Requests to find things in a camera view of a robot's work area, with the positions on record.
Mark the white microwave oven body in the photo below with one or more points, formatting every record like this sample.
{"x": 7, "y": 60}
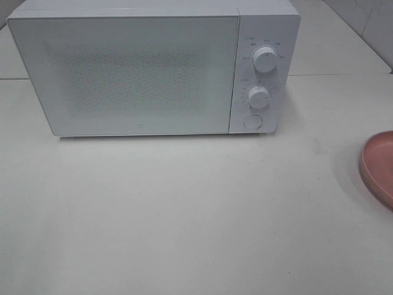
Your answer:
{"x": 275, "y": 23}

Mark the round white door release button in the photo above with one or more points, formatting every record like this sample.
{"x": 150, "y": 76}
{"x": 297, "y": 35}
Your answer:
{"x": 253, "y": 122}

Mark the lower white timer knob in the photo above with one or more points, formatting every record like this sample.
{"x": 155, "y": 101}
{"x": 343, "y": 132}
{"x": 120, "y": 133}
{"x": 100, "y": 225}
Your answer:
{"x": 258, "y": 97}

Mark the upper white power knob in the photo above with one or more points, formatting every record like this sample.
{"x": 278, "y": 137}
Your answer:
{"x": 265, "y": 58}

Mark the pink round plate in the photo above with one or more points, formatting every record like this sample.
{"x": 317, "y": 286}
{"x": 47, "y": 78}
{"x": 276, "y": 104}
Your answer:
{"x": 375, "y": 166}

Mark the white microwave door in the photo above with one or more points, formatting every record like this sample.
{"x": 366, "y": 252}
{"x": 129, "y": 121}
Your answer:
{"x": 130, "y": 76}

